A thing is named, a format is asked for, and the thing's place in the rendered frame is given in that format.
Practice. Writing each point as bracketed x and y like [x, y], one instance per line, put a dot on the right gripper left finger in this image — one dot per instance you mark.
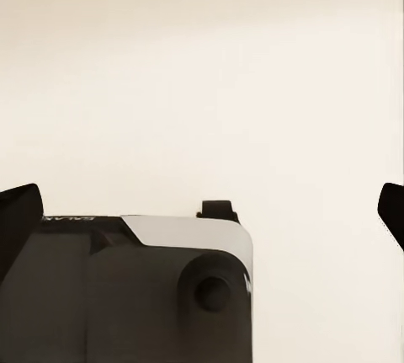
[20, 211]

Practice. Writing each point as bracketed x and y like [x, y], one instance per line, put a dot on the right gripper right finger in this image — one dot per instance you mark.
[391, 210]

